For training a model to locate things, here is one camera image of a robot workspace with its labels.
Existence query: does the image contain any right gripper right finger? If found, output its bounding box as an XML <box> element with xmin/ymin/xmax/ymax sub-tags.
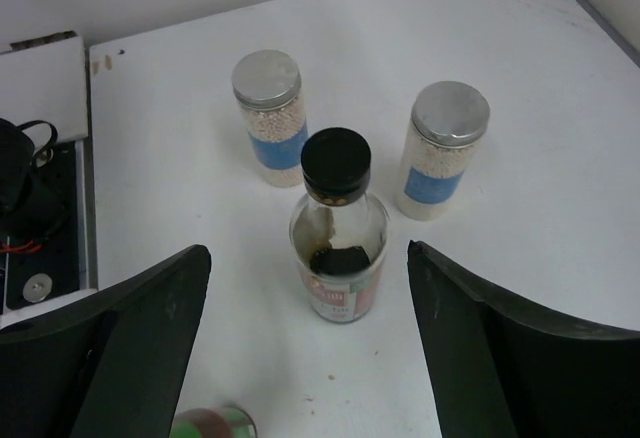
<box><xmin>407</xmin><ymin>241</ymin><xmax>639</xmax><ymax>437</ymax></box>

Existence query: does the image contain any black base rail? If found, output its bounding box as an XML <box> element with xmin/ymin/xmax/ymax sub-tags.
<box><xmin>1</xmin><ymin>120</ymin><xmax>98</xmax><ymax>320</ymax></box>

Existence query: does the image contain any small red sauce bottle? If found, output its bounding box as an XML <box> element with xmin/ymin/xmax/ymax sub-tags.
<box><xmin>169</xmin><ymin>406</ymin><xmax>258</xmax><ymax>438</ymax></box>

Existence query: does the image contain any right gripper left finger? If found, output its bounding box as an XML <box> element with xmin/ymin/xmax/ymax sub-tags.
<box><xmin>1</xmin><ymin>245</ymin><xmax>211</xmax><ymax>437</ymax></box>

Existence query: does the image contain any black-cap soy sauce bottle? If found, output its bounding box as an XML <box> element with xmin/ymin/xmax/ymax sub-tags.
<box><xmin>289</xmin><ymin>127</ymin><xmax>389</xmax><ymax>324</ymax></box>

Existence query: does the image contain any silver-lid spice jar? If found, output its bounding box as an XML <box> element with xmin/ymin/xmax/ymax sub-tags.
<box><xmin>231</xmin><ymin>49</ymin><xmax>308</xmax><ymax>188</ymax></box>
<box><xmin>395</xmin><ymin>81</ymin><xmax>490</xmax><ymax>221</ymax></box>

